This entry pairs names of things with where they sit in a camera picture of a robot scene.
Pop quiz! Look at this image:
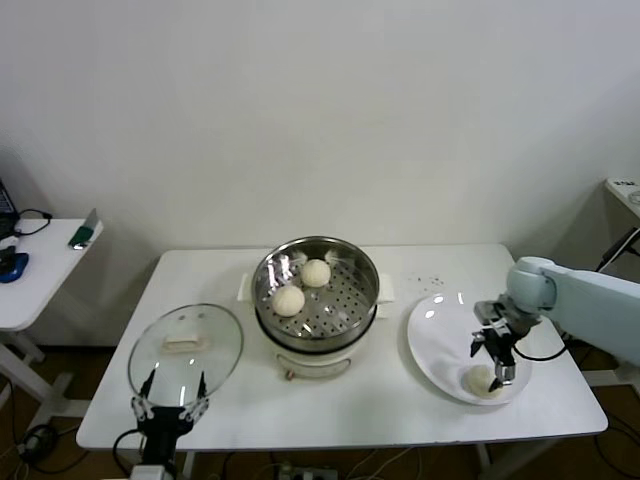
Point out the black laptop cable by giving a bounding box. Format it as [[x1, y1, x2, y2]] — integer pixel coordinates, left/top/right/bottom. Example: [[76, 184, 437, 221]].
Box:
[[13, 208, 53, 236]]

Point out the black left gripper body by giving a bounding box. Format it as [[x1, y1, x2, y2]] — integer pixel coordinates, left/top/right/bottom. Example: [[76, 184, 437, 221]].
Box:
[[137, 407, 195, 467]]

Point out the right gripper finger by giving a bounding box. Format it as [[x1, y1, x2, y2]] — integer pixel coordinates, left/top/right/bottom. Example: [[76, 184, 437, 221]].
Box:
[[470, 327, 496, 358], [488, 364, 516, 392]]

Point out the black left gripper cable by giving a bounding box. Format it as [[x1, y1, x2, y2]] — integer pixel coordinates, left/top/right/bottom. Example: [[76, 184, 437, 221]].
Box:
[[112, 428, 147, 467]]

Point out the black floor power adapter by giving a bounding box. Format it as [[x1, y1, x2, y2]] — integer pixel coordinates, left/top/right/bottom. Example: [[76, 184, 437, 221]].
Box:
[[22, 424, 54, 454]]

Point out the blue computer mouse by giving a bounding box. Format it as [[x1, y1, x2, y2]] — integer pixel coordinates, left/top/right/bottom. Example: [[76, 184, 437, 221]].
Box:
[[0, 252, 30, 284]]

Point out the green grey card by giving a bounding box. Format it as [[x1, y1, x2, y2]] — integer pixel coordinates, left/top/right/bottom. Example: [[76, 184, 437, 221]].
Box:
[[68, 207, 104, 250]]

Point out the glass pot lid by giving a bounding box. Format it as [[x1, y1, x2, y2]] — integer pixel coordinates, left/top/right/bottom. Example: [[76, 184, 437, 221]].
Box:
[[127, 302, 245, 407]]

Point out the white side table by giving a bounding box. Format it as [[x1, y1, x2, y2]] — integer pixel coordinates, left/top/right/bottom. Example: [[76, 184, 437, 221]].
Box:
[[582, 177, 640, 389], [0, 217, 105, 426]]

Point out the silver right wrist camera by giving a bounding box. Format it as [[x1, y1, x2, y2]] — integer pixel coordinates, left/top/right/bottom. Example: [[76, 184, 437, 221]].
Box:
[[473, 299, 509, 329]]

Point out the stainless steel steamer basket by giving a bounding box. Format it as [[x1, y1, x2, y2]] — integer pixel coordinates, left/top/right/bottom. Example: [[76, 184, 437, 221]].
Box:
[[239, 236, 399, 354]]

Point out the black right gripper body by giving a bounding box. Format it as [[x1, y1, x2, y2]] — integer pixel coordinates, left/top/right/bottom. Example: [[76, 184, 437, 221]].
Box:
[[482, 324, 519, 369]]

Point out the white floor power strip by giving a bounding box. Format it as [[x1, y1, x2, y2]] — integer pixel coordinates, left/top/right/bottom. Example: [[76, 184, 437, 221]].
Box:
[[277, 462, 341, 480]]

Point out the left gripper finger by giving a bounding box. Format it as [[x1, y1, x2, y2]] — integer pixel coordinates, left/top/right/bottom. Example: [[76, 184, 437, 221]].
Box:
[[131, 368, 156, 420], [180, 370, 210, 422]]

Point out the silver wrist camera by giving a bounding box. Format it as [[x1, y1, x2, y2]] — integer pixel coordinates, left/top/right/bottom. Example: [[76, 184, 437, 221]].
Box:
[[473, 299, 509, 329], [130, 463, 169, 480]]

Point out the cream electric cooker base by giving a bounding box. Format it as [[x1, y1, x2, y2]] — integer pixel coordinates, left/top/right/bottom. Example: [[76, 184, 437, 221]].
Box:
[[238, 279, 399, 384]]

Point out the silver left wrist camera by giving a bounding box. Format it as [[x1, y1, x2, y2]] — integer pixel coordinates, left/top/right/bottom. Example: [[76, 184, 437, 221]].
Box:
[[130, 463, 169, 480]]

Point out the black white wall cable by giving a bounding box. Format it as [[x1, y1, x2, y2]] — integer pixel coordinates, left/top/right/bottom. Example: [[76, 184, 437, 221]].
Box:
[[594, 227, 640, 275]]

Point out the white round plate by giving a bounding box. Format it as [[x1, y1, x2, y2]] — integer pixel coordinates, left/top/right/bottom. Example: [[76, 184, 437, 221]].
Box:
[[406, 292, 533, 407]]

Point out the white steamed baozi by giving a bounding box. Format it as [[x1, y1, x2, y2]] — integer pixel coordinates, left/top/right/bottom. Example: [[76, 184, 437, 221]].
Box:
[[462, 364, 506, 399], [301, 258, 332, 289], [272, 284, 306, 317]]

